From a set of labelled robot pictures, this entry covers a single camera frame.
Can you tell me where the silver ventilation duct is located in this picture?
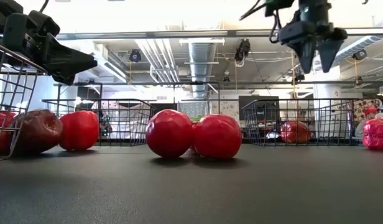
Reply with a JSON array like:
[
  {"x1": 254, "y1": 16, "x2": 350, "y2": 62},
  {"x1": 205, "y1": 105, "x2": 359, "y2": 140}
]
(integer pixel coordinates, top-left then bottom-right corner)
[{"x1": 187, "y1": 42, "x2": 218, "y2": 99}]

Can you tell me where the white perforated ceiling duct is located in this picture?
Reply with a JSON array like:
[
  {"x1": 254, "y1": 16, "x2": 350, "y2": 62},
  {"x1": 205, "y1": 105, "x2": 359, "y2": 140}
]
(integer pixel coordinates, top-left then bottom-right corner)
[{"x1": 334, "y1": 34, "x2": 383, "y2": 63}]

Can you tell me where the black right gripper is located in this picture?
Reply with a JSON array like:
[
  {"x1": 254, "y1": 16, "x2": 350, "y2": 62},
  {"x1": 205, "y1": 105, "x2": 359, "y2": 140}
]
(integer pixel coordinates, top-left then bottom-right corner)
[{"x1": 278, "y1": 0, "x2": 348, "y2": 75}]

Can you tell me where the dark monitor screen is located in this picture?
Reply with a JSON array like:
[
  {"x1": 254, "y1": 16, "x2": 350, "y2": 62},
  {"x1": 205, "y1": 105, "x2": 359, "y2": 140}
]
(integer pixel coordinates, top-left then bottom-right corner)
[{"x1": 238, "y1": 95, "x2": 280, "y2": 122}]

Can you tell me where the polka dot cloth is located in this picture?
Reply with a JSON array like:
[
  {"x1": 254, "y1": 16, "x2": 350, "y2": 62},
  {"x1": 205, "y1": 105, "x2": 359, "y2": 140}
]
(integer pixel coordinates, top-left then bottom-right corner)
[{"x1": 353, "y1": 98, "x2": 382, "y2": 125}]

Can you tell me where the black hanging cable reel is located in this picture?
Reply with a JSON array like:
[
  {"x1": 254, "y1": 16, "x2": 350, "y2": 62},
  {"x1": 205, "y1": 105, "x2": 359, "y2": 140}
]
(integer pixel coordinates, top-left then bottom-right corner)
[
  {"x1": 129, "y1": 49, "x2": 142, "y2": 63},
  {"x1": 353, "y1": 49, "x2": 368, "y2": 62}
]

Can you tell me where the dark red apple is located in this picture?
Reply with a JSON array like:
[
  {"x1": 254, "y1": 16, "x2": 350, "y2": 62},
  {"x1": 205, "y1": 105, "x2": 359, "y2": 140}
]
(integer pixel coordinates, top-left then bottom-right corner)
[{"x1": 10, "y1": 108, "x2": 65, "y2": 156}]

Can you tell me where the person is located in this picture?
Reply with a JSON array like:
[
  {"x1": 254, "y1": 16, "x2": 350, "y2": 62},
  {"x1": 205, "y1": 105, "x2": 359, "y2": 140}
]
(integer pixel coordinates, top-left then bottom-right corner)
[
  {"x1": 98, "y1": 111, "x2": 114, "y2": 138},
  {"x1": 354, "y1": 106, "x2": 381, "y2": 139}
]

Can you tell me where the bronze wire basket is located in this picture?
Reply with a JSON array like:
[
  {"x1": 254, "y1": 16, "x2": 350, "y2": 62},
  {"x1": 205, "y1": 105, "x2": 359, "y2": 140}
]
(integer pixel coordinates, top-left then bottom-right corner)
[{"x1": 0, "y1": 40, "x2": 48, "y2": 162}]

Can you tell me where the black table mat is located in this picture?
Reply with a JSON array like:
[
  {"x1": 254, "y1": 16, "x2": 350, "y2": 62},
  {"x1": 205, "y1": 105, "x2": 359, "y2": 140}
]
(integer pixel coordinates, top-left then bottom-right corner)
[{"x1": 0, "y1": 142, "x2": 383, "y2": 224}]

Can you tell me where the red bell pepper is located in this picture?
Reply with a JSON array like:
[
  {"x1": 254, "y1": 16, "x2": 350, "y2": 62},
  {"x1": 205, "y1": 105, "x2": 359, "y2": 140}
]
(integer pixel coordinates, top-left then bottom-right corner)
[
  {"x1": 58, "y1": 110, "x2": 101, "y2": 152},
  {"x1": 0, "y1": 110, "x2": 17, "y2": 154},
  {"x1": 361, "y1": 117, "x2": 383, "y2": 151}
]

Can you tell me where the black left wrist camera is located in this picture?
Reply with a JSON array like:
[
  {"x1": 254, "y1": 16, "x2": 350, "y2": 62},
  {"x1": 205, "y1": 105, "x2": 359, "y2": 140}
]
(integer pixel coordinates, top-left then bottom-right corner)
[{"x1": 28, "y1": 9, "x2": 61, "y2": 37}]

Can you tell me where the overhead metal frame beam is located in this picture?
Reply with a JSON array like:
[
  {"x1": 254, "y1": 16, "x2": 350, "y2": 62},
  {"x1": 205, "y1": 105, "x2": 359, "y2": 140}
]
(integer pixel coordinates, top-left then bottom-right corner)
[{"x1": 56, "y1": 27, "x2": 383, "y2": 40}]

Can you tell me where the crimson red apple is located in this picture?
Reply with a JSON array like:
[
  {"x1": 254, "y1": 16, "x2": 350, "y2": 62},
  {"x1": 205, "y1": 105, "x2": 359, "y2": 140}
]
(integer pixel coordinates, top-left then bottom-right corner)
[{"x1": 145, "y1": 108, "x2": 194, "y2": 159}]

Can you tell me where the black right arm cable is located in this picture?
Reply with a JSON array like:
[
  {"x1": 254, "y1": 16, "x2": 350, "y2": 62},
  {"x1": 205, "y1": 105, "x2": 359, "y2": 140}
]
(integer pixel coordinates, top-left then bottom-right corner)
[{"x1": 239, "y1": 0, "x2": 282, "y2": 44}]

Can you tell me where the black wire basket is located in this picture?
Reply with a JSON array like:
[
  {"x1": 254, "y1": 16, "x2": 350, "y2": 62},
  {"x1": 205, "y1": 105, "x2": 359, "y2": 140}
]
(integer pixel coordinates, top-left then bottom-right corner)
[
  {"x1": 41, "y1": 98, "x2": 157, "y2": 147},
  {"x1": 241, "y1": 98, "x2": 360, "y2": 147}
]

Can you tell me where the black hanging device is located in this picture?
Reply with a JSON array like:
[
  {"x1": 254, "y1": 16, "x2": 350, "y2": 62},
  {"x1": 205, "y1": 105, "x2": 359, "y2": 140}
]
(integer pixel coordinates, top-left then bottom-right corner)
[
  {"x1": 234, "y1": 39, "x2": 251, "y2": 68},
  {"x1": 291, "y1": 73, "x2": 306, "y2": 85}
]

